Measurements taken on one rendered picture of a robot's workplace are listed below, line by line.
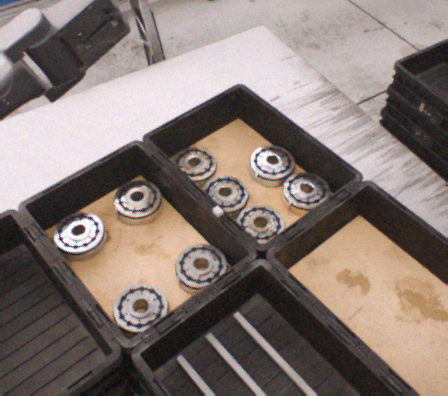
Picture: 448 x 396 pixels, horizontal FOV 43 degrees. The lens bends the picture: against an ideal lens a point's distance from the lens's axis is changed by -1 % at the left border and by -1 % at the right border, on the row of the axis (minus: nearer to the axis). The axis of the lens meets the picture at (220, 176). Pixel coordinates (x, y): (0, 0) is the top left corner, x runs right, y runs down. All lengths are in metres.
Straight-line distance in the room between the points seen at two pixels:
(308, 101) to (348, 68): 1.32
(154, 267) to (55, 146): 0.58
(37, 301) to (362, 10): 2.73
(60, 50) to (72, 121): 0.95
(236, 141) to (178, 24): 1.93
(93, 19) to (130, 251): 0.59
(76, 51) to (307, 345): 0.67
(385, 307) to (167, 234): 0.46
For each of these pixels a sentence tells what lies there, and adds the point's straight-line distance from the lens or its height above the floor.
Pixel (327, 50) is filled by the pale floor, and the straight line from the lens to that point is 3.13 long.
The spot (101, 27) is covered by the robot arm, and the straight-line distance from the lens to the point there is 0.77.
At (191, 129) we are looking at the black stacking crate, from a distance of 1.36.
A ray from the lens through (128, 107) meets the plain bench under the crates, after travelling 1.70.
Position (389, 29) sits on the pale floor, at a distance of 3.38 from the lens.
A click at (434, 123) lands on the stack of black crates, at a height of 0.49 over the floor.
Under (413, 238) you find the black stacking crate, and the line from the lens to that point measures 1.22.
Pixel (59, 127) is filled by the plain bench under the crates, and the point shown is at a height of 0.70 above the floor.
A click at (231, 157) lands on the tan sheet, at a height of 0.83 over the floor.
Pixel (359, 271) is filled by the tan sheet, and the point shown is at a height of 0.83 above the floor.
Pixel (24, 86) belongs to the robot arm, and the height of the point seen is 1.36.
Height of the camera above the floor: 1.83
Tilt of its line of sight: 49 degrees down
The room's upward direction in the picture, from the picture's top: 1 degrees clockwise
